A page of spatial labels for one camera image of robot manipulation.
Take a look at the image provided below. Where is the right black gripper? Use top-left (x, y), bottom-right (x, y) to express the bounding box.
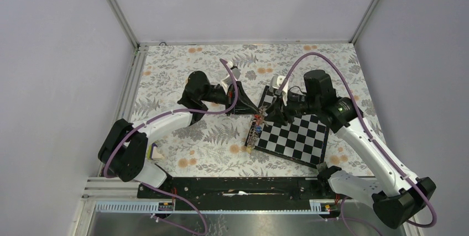
top-left (264, 90), bottom-right (320, 127)

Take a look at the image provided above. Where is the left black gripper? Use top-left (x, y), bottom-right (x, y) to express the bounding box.
top-left (200, 81), bottom-right (260, 117)

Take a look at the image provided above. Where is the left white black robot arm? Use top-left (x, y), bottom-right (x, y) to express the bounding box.
top-left (98, 67), bottom-right (258, 198)

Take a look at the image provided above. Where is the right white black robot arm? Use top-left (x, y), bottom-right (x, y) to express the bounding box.
top-left (266, 70), bottom-right (436, 229)

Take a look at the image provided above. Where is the black white checkerboard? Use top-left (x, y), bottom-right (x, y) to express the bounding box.
top-left (254, 86), bottom-right (329, 168)

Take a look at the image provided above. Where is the floral patterned table mat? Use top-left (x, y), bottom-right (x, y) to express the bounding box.
top-left (127, 43), bottom-right (382, 177)

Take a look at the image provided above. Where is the yellow purple white small object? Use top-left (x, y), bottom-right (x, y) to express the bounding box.
top-left (146, 143), bottom-right (164, 161)

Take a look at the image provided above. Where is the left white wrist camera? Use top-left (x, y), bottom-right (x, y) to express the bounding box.
top-left (220, 61), bottom-right (241, 93)

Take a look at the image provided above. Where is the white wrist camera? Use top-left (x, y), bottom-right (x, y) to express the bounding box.
top-left (220, 61), bottom-right (241, 93)
top-left (270, 75), bottom-right (289, 106)

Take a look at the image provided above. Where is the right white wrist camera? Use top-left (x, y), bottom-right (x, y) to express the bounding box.
top-left (270, 75), bottom-right (289, 106)

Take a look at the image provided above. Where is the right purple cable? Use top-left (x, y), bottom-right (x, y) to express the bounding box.
top-left (282, 51), bottom-right (438, 236)

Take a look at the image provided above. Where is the purple cable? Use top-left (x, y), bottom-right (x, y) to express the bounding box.
top-left (102, 58), bottom-right (239, 236)
top-left (282, 51), bottom-right (438, 236)

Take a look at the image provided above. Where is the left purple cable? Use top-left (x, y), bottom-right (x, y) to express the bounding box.
top-left (102, 58), bottom-right (239, 236)

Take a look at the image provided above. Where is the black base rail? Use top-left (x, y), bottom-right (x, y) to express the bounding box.
top-left (137, 177), bottom-right (344, 211)

